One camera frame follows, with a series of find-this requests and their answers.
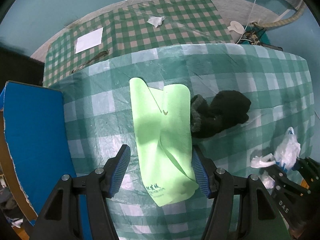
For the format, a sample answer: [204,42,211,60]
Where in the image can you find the white blue plastic bag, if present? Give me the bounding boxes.
[251,127,301,172]

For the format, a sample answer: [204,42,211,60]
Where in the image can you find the green beige checkered cloth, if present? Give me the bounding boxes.
[43,0,232,87]

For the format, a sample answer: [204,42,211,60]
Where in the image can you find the teal checkered tablecloth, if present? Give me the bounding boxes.
[47,44,315,239]

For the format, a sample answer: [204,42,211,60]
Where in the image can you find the light green microfiber cloth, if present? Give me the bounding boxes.
[130,77,199,206]

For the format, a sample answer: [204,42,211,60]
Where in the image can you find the crumpled white tissue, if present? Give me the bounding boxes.
[147,16,165,28]

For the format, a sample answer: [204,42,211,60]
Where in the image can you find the white paper sheet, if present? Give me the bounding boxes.
[75,27,104,54]

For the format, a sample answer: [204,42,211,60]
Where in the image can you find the black knit glove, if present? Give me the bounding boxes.
[190,90,251,139]

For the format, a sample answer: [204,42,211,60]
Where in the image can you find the blue cardboard box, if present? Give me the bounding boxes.
[0,80,91,240]

